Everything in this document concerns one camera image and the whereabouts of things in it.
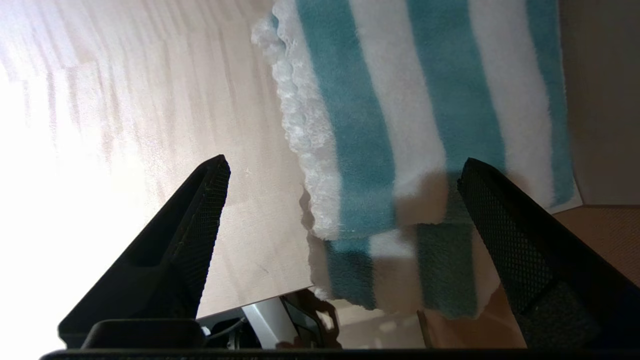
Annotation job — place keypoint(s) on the teal white striped towel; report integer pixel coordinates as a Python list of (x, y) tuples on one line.
[(380, 125)]

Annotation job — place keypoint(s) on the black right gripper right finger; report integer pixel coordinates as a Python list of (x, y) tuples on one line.
[(550, 270)]

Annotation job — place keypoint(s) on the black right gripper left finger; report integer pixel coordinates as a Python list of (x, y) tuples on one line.
[(150, 270)]

